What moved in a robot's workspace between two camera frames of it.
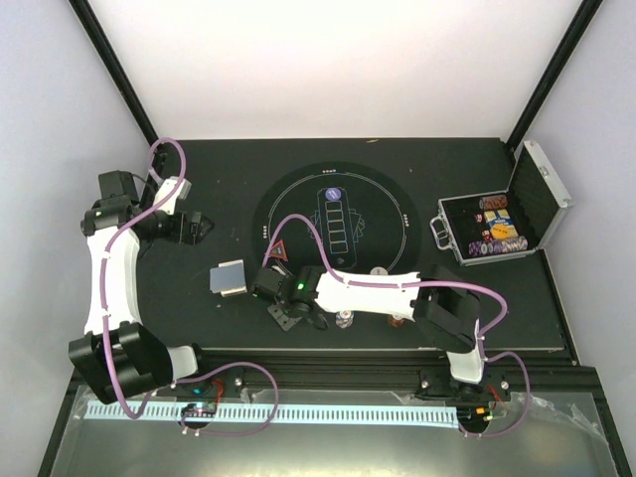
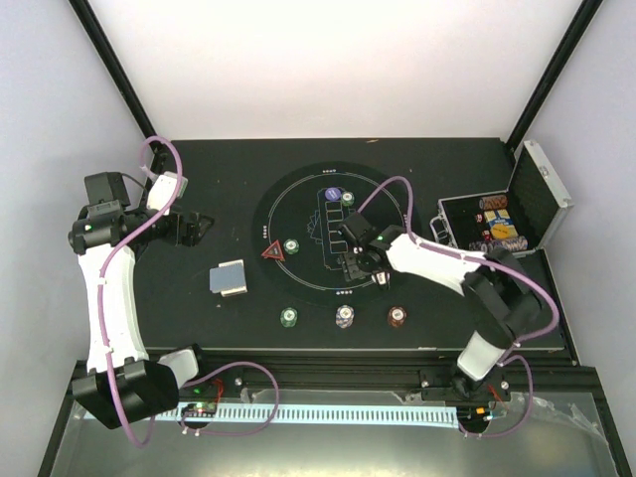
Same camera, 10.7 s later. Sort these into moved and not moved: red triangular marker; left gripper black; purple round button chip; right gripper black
Moved: right gripper black
Not moved: purple round button chip; red triangular marker; left gripper black
